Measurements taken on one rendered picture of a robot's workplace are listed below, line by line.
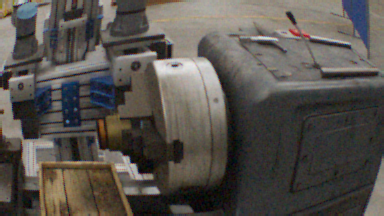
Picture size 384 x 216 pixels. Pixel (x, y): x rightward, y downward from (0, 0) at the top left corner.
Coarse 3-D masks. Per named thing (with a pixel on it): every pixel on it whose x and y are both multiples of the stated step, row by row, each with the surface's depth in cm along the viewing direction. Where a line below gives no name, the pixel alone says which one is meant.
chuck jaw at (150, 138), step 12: (132, 132) 119; (144, 132) 119; (156, 132) 119; (132, 144) 120; (144, 144) 115; (156, 144) 113; (168, 144) 112; (180, 144) 113; (156, 156) 114; (168, 156) 113; (180, 156) 114
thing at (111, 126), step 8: (96, 120) 122; (104, 120) 123; (112, 120) 122; (120, 120) 124; (128, 120) 124; (96, 128) 126; (104, 128) 121; (112, 128) 121; (120, 128) 121; (128, 128) 123; (104, 136) 120; (112, 136) 120; (120, 136) 120; (104, 144) 121; (112, 144) 121; (120, 144) 121; (120, 152) 125
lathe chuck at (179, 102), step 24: (168, 72) 118; (192, 72) 118; (168, 96) 114; (192, 96) 114; (144, 120) 138; (168, 120) 112; (192, 120) 113; (192, 144) 113; (168, 168) 114; (192, 168) 115; (168, 192) 120; (192, 192) 124
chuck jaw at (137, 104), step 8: (144, 72) 128; (136, 80) 127; (144, 80) 128; (136, 88) 127; (144, 88) 127; (128, 96) 126; (136, 96) 126; (144, 96) 127; (128, 104) 125; (136, 104) 126; (144, 104) 126; (120, 112) 124; (128, 112) 125; (136, 112) 125; (144, 112) 126; (152, 112) 126; (136, 120) 128
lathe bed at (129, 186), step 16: (32, 176) 137; (32, 192) 130; (128, 192) 139; (144, 192) 140; (160, 192) 141; (32, 208) 124; (144, 208) 141; (160, 208) 142; (176, 208) 138; (192, 208) 144
